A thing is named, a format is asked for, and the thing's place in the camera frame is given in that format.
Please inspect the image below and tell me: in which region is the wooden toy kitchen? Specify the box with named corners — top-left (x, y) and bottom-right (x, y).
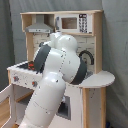
top-left (8, 10), bottom-right (115, 128)

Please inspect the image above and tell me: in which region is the red right oven knob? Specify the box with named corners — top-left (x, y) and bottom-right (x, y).
top-left (32, 81), bottom-right (38, 87)

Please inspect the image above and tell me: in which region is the red oven knob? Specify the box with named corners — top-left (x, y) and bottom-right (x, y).
top-left (32, 81), bottom-right (38, 87)
top-left (13, 76), bottom-right (19, 82)

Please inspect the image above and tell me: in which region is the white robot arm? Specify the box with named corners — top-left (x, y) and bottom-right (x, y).
top-left (18, 34), bottom-right (87, 128)

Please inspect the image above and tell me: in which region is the black toy stovetop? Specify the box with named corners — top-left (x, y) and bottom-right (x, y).
top-left (17, 61), bottom-right (35, 71)

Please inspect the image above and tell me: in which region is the white oven door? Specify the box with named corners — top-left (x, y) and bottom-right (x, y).
top-left (0, 85), bottom-right (15, 128)

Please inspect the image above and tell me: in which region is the grey range hood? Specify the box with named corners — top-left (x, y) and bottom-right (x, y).
top-left (25, 15), bottom-right (53, 34)

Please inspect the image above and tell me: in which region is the black toy faucet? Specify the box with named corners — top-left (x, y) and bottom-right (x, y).
top-left (79, 50), bottom-right (94, 65)

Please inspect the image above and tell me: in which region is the red left oven knob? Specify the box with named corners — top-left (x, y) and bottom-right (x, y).
top-left (13, 76), bottom-right (19, 82)

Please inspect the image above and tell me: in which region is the toy microwave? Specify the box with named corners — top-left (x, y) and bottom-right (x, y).
top-left (55, 14), bottom-right (92, 33)

